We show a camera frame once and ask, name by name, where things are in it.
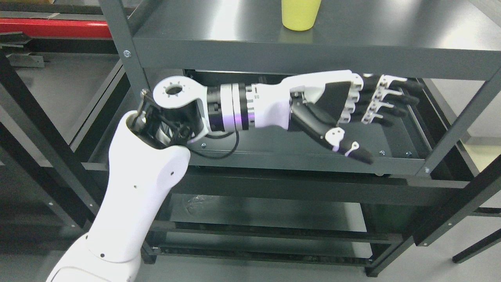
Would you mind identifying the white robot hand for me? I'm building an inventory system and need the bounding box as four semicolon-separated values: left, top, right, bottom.
250;70;424;165

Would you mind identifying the yellow plastic cup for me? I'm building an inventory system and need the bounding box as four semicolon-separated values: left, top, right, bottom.
281;0;322;31

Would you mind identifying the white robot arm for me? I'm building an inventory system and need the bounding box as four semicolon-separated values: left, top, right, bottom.
47;70;424;282

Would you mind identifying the dark grey metal shelf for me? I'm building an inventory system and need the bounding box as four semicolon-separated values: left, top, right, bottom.
70;0;501;277

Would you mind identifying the red beam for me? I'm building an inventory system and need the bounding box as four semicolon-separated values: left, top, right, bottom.
0;18;112;38

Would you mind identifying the black metal rack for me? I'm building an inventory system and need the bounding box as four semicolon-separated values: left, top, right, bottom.
0;31;130;251

